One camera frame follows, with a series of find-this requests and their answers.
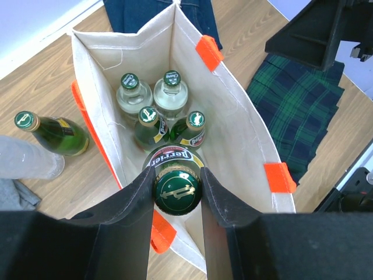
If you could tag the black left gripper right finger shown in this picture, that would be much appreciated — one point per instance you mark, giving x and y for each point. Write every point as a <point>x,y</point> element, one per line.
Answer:
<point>335,242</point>

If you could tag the green plaid folded cloth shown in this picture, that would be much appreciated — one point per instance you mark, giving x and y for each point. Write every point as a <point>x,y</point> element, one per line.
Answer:
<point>297,104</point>

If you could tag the beige canvas tote bag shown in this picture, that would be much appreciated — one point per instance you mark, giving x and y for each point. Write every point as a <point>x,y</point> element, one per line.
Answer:
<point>238,148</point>

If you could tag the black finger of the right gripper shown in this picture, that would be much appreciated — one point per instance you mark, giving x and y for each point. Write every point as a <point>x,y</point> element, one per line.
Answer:
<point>312,37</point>

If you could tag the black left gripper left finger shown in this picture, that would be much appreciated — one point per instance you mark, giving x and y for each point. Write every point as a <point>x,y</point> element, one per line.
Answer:
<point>110,240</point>

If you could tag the grey folded shorts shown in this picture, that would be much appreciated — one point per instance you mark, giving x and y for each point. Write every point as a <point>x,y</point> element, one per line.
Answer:
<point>15,196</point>

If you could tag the green glass bottle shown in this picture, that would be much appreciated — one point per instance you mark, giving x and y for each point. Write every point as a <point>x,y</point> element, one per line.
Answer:
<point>151,129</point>
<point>58,135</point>
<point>170,95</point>
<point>190,130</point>
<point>132,95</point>
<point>177,188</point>

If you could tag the dark blue folded jeans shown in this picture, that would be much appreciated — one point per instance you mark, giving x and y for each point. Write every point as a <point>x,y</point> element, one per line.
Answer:
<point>133,16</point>

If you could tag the clear plastic water bottle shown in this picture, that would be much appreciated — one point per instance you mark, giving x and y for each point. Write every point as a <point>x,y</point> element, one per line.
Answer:
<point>23,160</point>

